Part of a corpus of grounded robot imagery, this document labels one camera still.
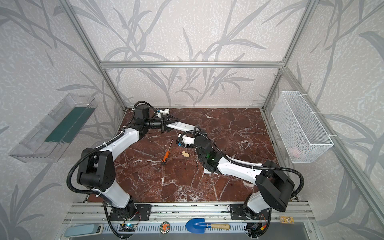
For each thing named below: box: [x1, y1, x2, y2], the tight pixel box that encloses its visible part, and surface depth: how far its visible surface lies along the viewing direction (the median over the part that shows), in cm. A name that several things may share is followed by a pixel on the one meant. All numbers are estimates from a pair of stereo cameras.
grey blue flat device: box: [64, 224, 104, 237], surface depth 67 cm
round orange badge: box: [159, 221, 171, 234], surface depth 71 cm
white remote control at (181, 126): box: [166, 121, 195, 132], surface depth 80 cm
